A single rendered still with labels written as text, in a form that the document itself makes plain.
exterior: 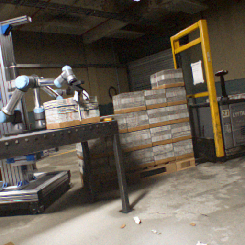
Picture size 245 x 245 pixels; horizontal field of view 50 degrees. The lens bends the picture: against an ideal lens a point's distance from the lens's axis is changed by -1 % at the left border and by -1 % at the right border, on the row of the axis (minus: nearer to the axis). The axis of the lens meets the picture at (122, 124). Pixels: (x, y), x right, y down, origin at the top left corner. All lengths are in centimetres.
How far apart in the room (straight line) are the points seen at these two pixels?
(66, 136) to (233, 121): 246
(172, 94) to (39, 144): 203
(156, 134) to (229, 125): 102
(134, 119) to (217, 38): 709
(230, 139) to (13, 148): 278
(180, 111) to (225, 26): 661
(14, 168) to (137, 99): 160
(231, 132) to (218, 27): 653
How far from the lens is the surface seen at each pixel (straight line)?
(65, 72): 227
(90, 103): 224
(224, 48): 972
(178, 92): 347
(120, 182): 232
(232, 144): 378
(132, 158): 317
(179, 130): 344
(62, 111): 213
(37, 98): 341
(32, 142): 186
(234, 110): 380
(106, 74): 1186
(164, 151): 335
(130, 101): 315
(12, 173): 316
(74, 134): 201
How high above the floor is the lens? 87
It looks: 3 degrees down
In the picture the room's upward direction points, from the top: 9 degrees counter-clockwise
